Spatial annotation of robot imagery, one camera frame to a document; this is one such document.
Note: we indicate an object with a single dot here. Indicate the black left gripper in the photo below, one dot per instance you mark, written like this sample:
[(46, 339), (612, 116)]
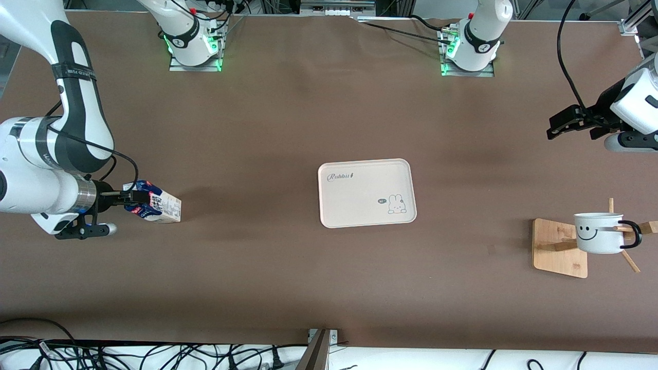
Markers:
[(602, 107)]

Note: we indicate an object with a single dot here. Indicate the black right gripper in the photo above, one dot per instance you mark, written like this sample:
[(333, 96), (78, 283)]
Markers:
[(104, 196)]

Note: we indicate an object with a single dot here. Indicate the blue milk carton green cap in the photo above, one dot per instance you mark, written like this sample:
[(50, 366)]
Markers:
[(167, 208)]

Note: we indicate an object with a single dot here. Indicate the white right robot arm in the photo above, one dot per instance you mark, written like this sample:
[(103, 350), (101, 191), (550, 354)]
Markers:
[(31, 169)]

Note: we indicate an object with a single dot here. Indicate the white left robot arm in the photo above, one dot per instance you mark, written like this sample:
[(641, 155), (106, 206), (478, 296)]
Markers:
[(483, 31)]

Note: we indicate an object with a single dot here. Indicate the cream rabbit print tray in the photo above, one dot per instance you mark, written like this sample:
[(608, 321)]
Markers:
[(360, 200)]

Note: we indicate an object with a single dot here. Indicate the wooden mug stand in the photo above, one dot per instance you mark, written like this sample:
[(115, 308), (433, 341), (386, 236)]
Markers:
[(558, 257)]

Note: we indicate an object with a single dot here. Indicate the black power plug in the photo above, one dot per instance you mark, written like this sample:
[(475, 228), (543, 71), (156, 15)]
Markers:
[(276, 359)]

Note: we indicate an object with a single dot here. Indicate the aluminium profile bar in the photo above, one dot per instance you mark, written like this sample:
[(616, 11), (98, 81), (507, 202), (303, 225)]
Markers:
[(316, 357)]

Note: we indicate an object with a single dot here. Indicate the silver power strip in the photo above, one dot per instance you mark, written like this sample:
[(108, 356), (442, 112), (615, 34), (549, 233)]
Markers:
[(336, 10)]

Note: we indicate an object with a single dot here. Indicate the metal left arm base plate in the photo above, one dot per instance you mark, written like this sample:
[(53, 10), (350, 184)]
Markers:
[(483, 73)]

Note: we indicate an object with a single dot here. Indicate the aluminium frame corner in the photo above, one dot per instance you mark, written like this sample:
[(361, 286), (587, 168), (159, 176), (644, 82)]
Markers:
[(629, 25)]

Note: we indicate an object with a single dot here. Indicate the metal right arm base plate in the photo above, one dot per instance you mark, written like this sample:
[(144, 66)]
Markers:
[(180, 67)]

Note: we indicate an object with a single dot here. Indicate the small metal bracket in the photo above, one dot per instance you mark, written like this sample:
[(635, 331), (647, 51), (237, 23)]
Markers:
[(334, 336)]

